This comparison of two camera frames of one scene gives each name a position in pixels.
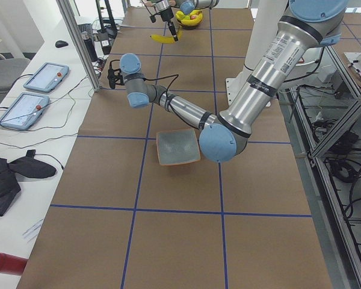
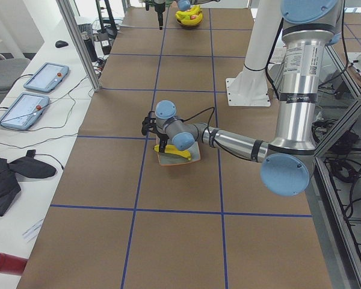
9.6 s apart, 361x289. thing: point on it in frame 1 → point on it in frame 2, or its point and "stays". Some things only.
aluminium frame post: (69, 17) stays
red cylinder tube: (5, 264) stays
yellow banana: (162, 39) → (172, 149)
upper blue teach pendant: (47, 77) stays
